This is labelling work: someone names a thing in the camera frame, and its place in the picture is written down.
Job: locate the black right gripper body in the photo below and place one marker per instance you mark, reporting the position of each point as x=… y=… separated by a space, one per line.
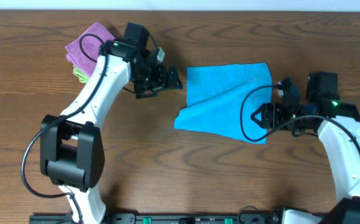
x=281 y=115

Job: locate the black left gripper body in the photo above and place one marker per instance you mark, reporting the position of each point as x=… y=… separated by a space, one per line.
x=164 y=80

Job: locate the blue microfiber cloth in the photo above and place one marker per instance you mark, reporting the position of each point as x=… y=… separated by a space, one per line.
x=220 y=100

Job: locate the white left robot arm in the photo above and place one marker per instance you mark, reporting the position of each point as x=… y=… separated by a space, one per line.
x=71 y=148

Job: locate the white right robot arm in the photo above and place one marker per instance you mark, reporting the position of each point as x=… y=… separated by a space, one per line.
x=337 y=126

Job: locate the green folded cloth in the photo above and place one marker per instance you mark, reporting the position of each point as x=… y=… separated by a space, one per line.
x=82 y=76

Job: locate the purple folded cloth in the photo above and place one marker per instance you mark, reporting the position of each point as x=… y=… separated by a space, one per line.
x=84 y=56

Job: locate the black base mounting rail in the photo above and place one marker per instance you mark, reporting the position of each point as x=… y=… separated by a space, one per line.
x=246 y=215

